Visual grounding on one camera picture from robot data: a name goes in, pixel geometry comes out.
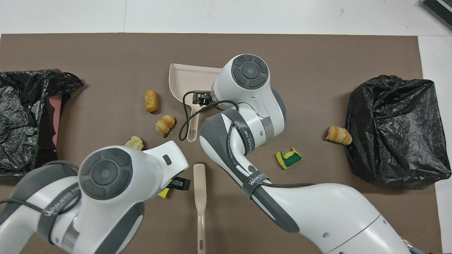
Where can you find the curled yellow green sponge piece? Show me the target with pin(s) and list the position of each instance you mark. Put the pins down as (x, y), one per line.
(289, 160)

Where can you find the brown table mat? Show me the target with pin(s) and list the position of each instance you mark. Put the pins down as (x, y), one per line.
(106, 53)

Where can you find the pink bin box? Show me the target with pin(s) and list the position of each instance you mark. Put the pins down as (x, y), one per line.
(54, 113)

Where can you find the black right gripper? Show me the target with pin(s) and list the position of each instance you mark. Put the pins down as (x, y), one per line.
(203, 98)

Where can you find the brown cracked toy bread roll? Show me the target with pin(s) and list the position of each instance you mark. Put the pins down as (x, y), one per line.
(151, 101)

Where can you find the beige brush with black bristles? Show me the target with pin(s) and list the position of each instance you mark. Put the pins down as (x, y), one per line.
(199, 183)

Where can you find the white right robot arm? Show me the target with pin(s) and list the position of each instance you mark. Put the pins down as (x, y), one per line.
(317, 211)

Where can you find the pale yellow toy pastry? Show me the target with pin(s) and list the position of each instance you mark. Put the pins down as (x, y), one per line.
(135, 143)

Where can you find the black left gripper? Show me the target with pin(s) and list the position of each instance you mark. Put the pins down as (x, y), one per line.
(180, 184)

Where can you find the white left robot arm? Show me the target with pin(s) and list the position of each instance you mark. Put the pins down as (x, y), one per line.
(106, 211)

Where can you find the beige plastic dustpan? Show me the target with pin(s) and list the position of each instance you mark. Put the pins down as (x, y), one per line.
(187, 79)

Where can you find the dark ribbed grille device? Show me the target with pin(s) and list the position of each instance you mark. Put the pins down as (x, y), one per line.
(439, 8)

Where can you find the black trash bag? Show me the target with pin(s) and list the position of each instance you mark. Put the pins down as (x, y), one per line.
(388, 141)
(21, 88)

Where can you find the orange striped toy croissant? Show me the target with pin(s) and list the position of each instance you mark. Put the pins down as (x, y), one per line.
(339, 135)
(165, 125)

